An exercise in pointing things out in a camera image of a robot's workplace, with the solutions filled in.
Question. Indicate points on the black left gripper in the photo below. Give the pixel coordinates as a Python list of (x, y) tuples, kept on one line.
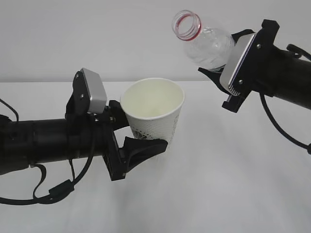
[(134, 151)]

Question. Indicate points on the white paper cup green logo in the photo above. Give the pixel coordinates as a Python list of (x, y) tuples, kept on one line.
[(152, 107)]

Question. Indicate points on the clear Nongfu Spring water bottle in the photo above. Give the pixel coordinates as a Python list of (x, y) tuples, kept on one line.
[(205, 41)]

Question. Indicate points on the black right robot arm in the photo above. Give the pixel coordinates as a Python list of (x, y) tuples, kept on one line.
[(289, 75)]

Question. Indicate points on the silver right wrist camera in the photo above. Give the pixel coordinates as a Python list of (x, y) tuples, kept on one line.
[(234, 63)]

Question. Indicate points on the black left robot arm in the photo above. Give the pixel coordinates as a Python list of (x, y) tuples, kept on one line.
[(90, 121)]

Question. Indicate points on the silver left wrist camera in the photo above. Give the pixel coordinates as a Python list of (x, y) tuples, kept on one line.
[(96, 91)]

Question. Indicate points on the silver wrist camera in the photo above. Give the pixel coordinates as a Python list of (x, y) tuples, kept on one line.
[(96, 91), (234, 63)]

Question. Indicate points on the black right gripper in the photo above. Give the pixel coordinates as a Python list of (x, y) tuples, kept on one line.
[(250, 75)]

